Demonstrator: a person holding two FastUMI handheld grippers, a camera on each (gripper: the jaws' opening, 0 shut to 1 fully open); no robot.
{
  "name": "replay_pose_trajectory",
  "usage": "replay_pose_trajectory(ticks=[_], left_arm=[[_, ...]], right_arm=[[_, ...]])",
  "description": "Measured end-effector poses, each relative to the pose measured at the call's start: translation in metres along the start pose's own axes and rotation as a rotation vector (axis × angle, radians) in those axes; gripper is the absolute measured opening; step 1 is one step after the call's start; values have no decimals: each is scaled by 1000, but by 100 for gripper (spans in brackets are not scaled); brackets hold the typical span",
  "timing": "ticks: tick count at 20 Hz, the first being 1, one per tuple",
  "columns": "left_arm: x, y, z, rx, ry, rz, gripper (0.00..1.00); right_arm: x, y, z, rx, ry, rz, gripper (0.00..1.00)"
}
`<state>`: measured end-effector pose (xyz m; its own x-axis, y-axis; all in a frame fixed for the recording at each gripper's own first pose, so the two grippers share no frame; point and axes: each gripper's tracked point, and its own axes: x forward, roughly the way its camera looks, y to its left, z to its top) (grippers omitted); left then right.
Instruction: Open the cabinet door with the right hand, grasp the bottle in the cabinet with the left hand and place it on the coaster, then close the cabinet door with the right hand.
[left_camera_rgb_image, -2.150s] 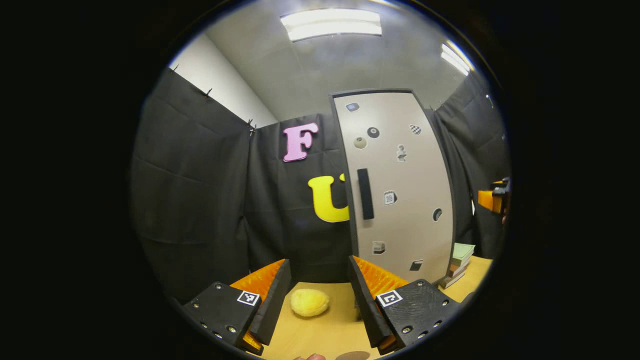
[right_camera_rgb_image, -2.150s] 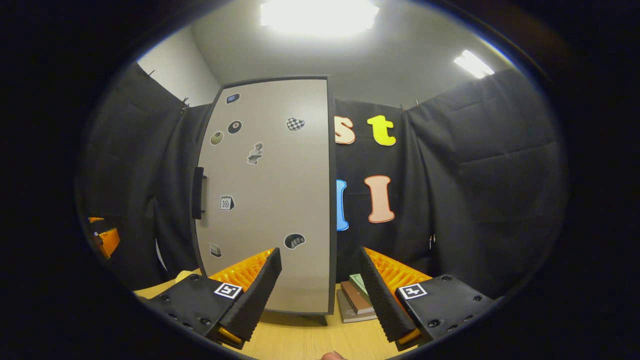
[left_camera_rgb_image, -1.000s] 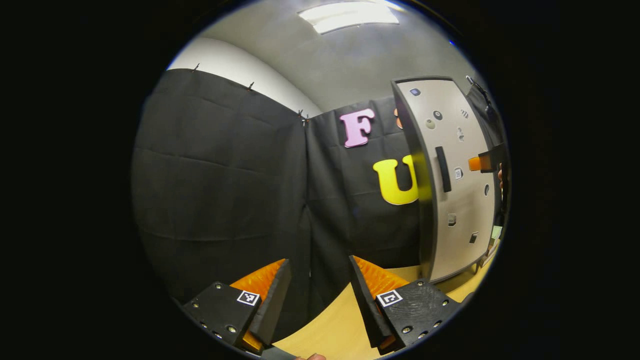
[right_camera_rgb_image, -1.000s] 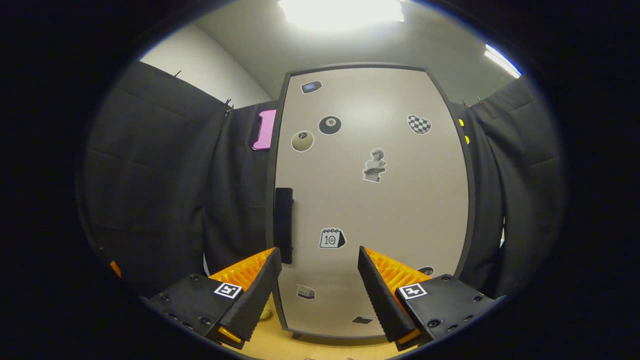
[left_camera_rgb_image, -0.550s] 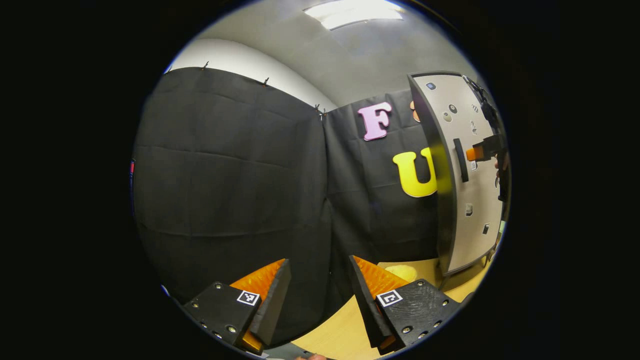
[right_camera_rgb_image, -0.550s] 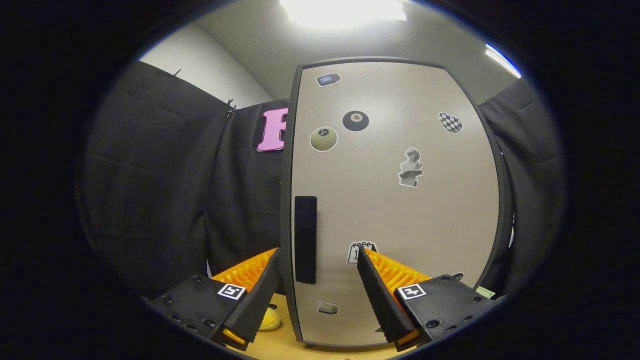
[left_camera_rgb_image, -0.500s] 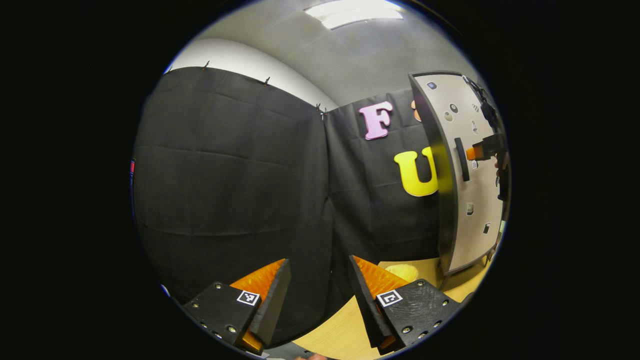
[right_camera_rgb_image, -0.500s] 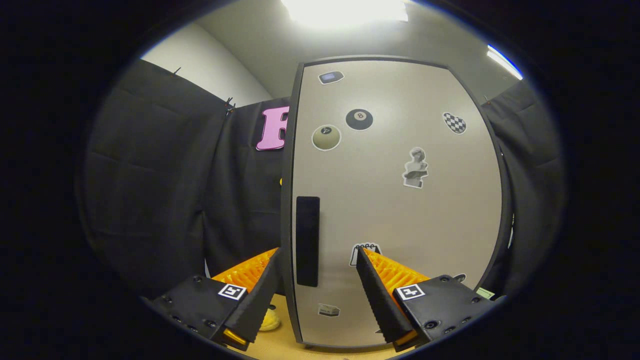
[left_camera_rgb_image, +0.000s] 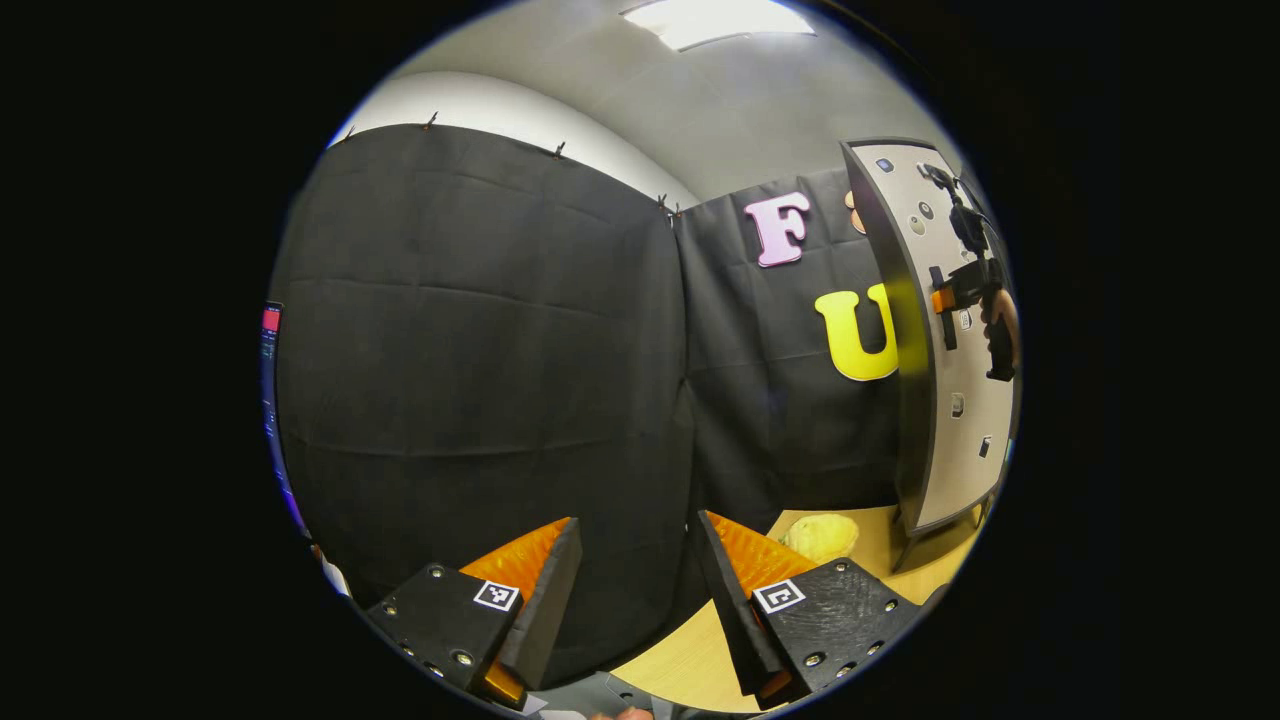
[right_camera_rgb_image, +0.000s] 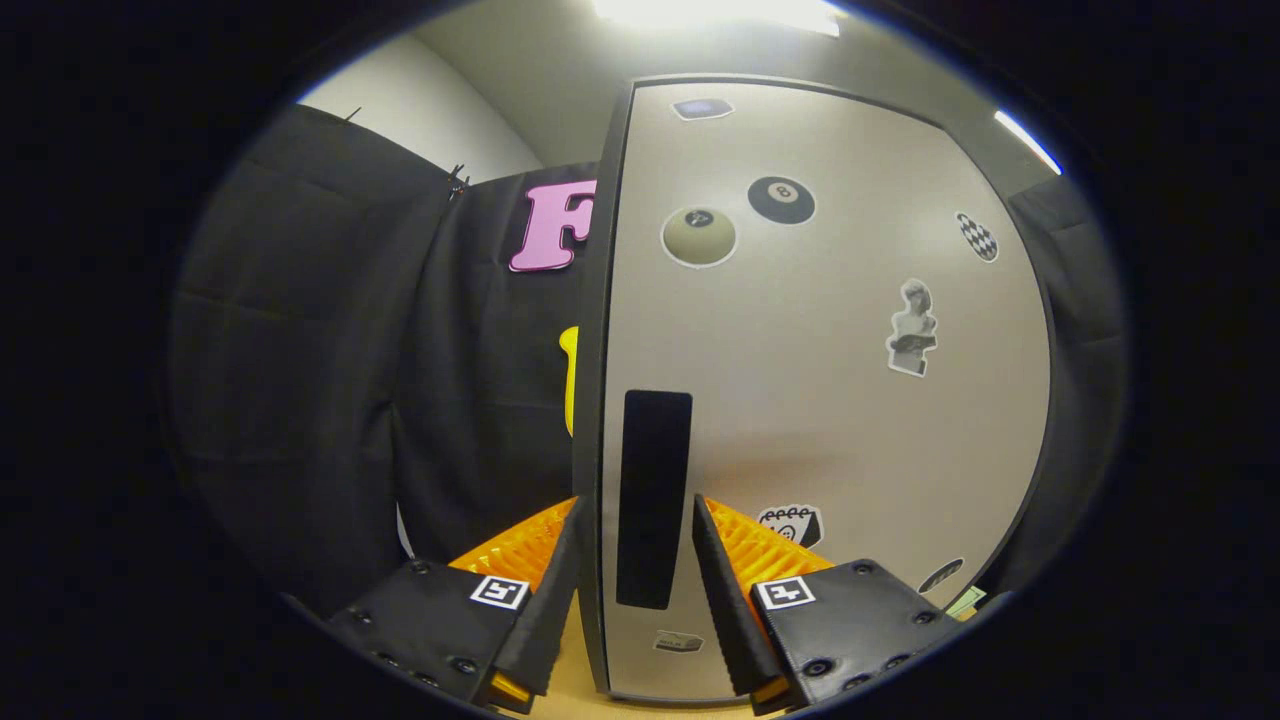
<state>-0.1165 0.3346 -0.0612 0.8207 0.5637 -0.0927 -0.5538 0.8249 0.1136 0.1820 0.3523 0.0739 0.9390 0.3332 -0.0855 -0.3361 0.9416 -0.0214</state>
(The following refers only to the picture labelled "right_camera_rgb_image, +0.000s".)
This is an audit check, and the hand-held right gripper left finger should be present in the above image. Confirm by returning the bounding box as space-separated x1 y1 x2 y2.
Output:
325 497 586 715

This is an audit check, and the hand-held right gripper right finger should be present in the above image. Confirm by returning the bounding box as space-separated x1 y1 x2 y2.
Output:
692 493 966 715

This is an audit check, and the dark grey cabinet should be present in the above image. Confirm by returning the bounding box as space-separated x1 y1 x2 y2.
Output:
572 72 1063 707

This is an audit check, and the grey cabinet door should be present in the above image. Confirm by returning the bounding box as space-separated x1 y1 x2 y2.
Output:
598 80 1053 704

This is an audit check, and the black backdrop cloth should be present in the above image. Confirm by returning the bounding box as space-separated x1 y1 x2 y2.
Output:
168 103 1131 623

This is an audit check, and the narrow ceiling light panel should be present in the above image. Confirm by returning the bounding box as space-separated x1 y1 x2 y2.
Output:
993 109 1064 177

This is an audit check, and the wide ceiling light panel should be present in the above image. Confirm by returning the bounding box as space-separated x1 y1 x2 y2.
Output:
592 0 841 38

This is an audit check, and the black door handle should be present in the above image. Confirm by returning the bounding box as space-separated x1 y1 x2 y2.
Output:
616 389 694 611

